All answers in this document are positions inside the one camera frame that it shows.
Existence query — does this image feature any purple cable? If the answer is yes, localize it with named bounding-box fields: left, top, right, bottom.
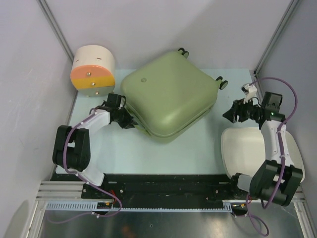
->
left=47, top=113, right=123, bottom=224
left=246, top=77, right=298, bottom=236

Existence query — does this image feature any grey slotted cable duct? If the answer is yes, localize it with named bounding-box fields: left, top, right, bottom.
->
left=46, top=201, right=232, bottom=213

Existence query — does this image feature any green hard shell suitcase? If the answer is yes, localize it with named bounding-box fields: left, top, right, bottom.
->
left=120, top=48, right=228, bottom=143

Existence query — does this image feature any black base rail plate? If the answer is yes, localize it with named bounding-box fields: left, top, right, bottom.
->
left=51, top=174, right=258, bottom=209

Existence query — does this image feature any round cream drawer cabinet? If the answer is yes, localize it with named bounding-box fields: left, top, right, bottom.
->
left=70, top=45, right=115, bottom=97

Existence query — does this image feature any light blue table mat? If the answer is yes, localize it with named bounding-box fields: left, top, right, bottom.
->
left=55, top=68, right=261, bottom=176

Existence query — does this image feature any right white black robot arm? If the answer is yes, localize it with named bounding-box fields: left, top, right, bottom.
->
left=221, top=92, right=304, bottom=206

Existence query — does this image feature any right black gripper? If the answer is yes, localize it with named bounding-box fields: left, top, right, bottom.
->
left=222, top=95, right=264, bottom=123

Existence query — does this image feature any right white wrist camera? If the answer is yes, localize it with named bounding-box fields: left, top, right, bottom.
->
left=241, top=83, right=258, bottom=104

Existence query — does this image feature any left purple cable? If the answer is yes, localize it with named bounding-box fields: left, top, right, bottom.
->
left=47, top=113, right=123, bottom=224

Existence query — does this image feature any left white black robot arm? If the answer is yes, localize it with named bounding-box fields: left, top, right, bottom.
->
left=53, top=93, right=137, bottom=198

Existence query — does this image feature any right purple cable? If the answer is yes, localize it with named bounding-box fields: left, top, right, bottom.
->
left=246, top=77, right=298, bottom=236

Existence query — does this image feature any white plastic tray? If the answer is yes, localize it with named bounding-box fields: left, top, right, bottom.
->
left=221, top=126, right=305, bottom=183

